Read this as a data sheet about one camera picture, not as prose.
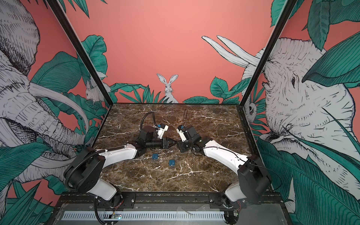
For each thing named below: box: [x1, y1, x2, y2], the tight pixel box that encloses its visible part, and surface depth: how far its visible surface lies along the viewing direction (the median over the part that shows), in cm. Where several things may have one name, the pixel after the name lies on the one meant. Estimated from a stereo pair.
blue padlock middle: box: [168, 159, 176, 166], surface depth 90 cm
